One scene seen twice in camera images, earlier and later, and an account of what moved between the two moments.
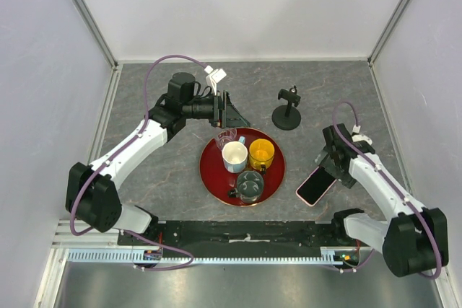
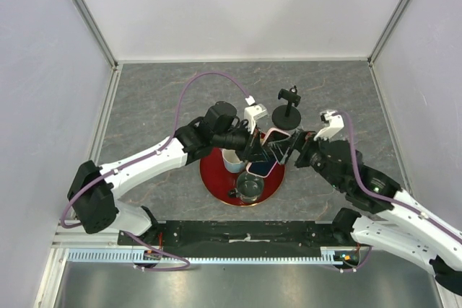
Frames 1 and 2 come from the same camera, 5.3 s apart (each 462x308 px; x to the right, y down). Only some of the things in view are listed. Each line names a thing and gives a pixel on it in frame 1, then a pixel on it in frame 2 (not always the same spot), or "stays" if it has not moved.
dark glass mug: [250, 187] stays
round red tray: [218, 182] stays
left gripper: [227, 115] -> [255, 148]
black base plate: [231, 234] stays
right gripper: [346, 179] -> [303, 143]
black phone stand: [286, 117] stays
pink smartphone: [315, 187] -> [263, 169]
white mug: [235, 155] stays
